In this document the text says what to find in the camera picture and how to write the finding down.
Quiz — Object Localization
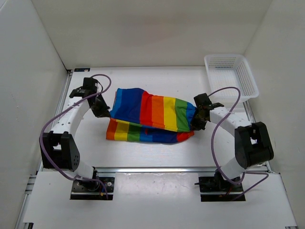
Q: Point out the rainbow striped shorts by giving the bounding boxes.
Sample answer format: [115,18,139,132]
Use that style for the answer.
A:
[106,88,196,144]

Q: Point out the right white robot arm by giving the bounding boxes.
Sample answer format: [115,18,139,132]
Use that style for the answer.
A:
[191,93,274,191]

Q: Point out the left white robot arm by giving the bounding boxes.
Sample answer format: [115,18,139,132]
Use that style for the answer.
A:
[39,75,110,191]

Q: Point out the dark label sticker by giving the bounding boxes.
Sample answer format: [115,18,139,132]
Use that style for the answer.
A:
[74,68,90,72]

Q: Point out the white plastic mesh basket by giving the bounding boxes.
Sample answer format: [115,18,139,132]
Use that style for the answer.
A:
[204,54,259,103]

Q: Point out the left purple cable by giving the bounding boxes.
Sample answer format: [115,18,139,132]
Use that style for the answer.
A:
[41,73,112,200]

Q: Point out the purple cable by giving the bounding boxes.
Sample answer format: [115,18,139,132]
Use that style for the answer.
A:
[41,73,112,200]
[207,86,270,201]

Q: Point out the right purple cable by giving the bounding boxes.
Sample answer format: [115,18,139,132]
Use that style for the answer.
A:
[207,86,270,201]

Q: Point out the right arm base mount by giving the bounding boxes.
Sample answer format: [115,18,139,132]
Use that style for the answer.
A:
[195,172,246,202]

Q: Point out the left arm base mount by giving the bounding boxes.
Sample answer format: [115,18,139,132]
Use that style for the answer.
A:
[70,175,115,201]

